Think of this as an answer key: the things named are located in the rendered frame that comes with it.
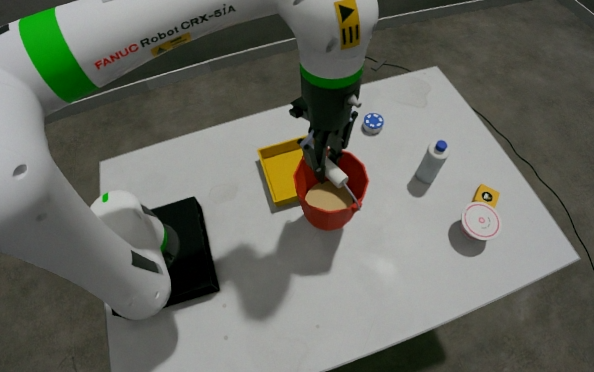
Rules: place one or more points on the yellow rectangular tray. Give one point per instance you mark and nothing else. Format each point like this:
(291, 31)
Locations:
(279, 162)

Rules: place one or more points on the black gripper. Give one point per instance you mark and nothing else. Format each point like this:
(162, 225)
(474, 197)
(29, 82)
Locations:
(320, 130)

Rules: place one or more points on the red pail with white handle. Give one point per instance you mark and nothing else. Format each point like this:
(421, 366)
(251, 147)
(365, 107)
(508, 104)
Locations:
(330, 206)

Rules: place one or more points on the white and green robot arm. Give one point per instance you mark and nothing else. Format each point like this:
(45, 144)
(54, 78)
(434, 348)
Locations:
(55, 57)

